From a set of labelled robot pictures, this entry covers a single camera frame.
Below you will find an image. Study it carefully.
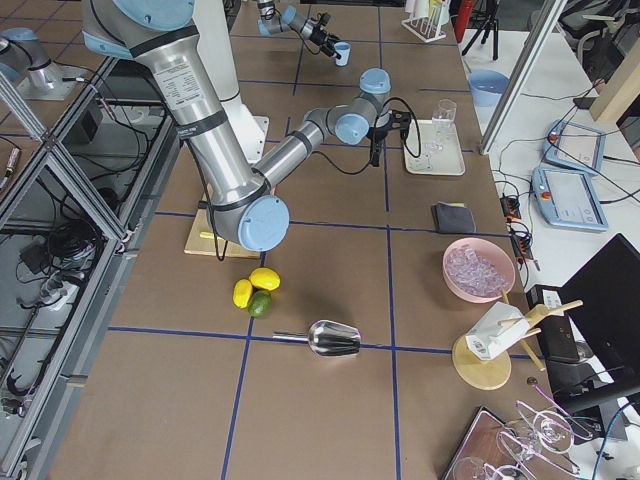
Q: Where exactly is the blue bowl with fork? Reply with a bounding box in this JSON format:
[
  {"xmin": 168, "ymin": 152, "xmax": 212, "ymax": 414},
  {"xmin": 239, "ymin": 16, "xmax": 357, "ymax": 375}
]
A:
[{"xmin": 468, "ymin": 69, "xmax": 509, "ymax": 107}]

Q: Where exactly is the green lime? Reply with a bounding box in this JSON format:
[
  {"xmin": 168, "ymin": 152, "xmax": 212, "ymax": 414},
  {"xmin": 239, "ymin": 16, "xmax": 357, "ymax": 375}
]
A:
[{"xmin": 247, "ymin": 290, "xmax": 272, "ymax": 318}]

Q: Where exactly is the blue teach pendant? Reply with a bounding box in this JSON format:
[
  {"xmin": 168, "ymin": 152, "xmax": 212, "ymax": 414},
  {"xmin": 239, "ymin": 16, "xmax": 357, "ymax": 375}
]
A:
[
  {"xmin": 531, "ymin": 166, "xmax": 609, "ymax": 232},
  {"xmin": 543, "ymin": 120, "xmax": 605, "ymax": 175}
]

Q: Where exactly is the cream bear tray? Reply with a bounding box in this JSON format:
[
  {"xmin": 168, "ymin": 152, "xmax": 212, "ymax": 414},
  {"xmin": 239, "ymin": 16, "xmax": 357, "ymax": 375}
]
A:
[{"xmin": 403, "ymin": 120, "xmax": 466, "ymax": 176}]

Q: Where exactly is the grey folded cloth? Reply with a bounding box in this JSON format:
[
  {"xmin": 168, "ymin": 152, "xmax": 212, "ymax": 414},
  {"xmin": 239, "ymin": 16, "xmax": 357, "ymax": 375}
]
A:
[{"xmin": 431, "ymin": 202, "xmax": 476, "ymax": 234}]

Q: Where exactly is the pink bowl with ice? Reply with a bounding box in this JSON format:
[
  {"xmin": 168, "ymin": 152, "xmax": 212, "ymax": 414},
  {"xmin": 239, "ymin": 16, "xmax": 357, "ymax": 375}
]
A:
[{"xmin": 442, "ymin": 237, "xmax": 516, "ymax": 303}]

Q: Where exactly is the white wire cup rack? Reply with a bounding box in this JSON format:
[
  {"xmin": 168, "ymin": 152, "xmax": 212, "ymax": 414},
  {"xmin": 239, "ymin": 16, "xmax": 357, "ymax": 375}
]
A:
[{"xmin": 401, "ymin": 0, "xmax": 450, "ymax": 43}]

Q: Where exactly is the white paper carton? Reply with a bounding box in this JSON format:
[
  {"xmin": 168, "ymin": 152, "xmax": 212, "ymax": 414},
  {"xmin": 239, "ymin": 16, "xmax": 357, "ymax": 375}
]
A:
[{"xmin": 465, "ymin": 302, "xmax": 530, "ymax": 361}]

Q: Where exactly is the metal ice scoop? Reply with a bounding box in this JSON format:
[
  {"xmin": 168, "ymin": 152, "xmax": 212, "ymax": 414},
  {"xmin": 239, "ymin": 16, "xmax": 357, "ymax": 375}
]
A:
[{"xmin": 272, "ymin": 319, "xmax": 361, "ymax": 357}]

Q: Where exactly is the black monitor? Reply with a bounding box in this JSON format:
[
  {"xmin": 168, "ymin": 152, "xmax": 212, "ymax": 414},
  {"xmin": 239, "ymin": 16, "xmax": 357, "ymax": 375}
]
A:
[{"xmin": 559, "ymin": 233, "xmax": 639, "ymax": 413}]

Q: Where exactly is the light blue cup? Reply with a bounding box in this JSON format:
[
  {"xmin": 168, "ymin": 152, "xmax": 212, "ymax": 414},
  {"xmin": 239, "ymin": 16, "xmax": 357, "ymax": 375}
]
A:
[{"xmin": 334, "ymin": 41, "xmax": 351, "ymax": 67}]

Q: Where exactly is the wine glass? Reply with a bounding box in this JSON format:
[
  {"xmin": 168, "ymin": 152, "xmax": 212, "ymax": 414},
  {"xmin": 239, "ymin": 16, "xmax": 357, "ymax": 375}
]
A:
[{"xmin": 427, "ymin": 99, "xmax": 457, "ymax": 154}]

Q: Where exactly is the far blue teach pendant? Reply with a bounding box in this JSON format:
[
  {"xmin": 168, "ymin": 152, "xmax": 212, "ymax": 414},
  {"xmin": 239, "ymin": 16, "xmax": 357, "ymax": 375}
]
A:
[{"xmin": 543, "ymin": 120, "xmax": 605, "ymax": 175}]

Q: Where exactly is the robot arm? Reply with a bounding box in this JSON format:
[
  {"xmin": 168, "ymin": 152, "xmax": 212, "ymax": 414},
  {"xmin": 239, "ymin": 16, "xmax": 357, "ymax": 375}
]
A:
[
  {"xmin": 82, "ymin": 1, "xmax": 391, "ymax": 252},
  {"xmin": 257, "ymin": 1, "xmax": 342, "ymax": 59}
]

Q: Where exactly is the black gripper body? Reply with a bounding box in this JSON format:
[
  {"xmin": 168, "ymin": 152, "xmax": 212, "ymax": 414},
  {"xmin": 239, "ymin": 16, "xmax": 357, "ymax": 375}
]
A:
[
  {"xmin": 309, "ymin": 12, "xmax": 340, "ymax": 57},
  {"xmin": 369, "ymin": 110, "xmax": 413, "ymax": 142}
]

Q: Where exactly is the yellow lemon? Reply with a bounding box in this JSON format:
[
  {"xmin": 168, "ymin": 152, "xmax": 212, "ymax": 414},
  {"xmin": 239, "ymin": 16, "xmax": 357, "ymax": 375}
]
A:
[
  {"xmin": 249, "ymin": 267, "xmax": 281, "ymax": 291},
  {"xmin": 232, "ymin": 279, "xmax": 254, "ymax": 309}
]

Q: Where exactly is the wooden cutting board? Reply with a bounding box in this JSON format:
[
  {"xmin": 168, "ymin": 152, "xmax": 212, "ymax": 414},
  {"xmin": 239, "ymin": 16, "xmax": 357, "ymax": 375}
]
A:
[{"xmin": 184, "ymin": 196, "xmax": 260, "ymax": 259}]

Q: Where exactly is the near blue teach pendant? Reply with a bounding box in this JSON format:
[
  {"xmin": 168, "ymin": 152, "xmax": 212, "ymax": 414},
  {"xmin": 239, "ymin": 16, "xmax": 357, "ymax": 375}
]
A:
[{"xmin": 531, "ymin": 166, "xmax": 609, "ymax": 232}]

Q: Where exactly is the aluminium frame post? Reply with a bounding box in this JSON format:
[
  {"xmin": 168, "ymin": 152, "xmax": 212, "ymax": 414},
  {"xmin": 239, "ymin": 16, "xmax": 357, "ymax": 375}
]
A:
[{"xmin": 479, "ymin": 0, "xmax": 568, "ymax": 155}]

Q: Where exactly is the wooden stand round base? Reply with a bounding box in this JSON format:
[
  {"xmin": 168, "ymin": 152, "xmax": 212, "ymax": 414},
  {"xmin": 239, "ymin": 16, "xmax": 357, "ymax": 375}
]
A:
[{"xmin": 452, "ymin": 300, "xmax": 583, "ymax": 390}]

